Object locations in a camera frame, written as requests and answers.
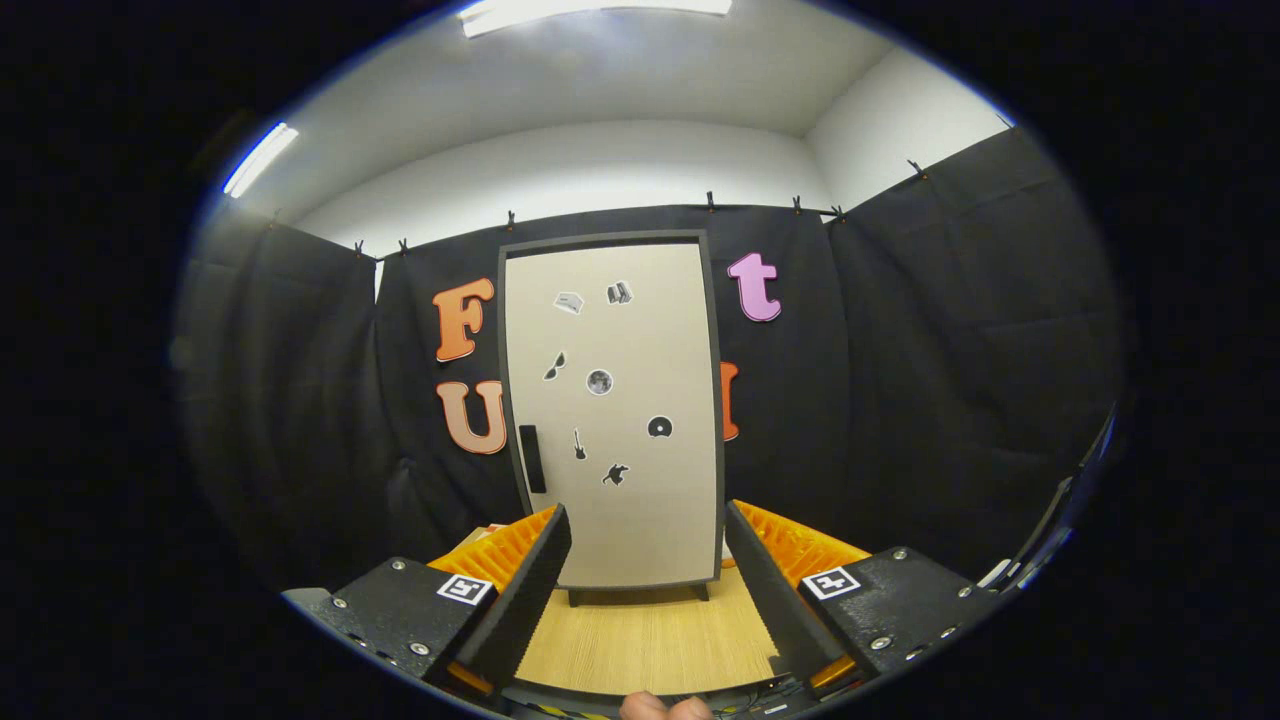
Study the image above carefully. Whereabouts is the black backdrop cloth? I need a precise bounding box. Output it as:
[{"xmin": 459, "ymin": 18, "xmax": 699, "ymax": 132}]
[{"xmin": 172, "ymin": 125, "xmax": 1126, "ymax": 596}]

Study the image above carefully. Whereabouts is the wide ceiling light panel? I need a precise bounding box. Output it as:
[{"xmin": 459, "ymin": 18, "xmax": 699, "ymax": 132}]
[{"xmin": 458, "ymin": 0, "xmax": 734, "ymax": 39}]

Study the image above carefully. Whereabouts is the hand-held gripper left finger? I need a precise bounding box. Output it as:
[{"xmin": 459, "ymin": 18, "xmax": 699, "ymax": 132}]
[{"xmin": 322, "ymin": 503, "xmax": 573, "ymax": 696}]

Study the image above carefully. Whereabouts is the beige shoe cabinet door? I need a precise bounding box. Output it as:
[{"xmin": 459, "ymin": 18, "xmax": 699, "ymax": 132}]
[{"xmin": 505, "ymin": 242, "xmax": 717, "ymax": 589}]

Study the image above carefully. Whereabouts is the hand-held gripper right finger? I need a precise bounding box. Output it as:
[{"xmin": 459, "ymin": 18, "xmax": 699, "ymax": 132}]
[{"xmin": 724, "ymin": 500, "xmax": 1004, "ymax": 691}]

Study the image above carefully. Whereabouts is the row of black cloth clips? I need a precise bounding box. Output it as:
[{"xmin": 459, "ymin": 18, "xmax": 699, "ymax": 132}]
[{"xmin": 352, "ymin": 158, "xmax": 926, "ymax": 259}]

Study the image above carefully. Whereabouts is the dark grey shoe cabinet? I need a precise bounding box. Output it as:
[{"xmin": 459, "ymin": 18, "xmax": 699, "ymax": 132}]
[{"xmin": 497, "ymin": 230, "xmax": 727, "ymax": 608}]

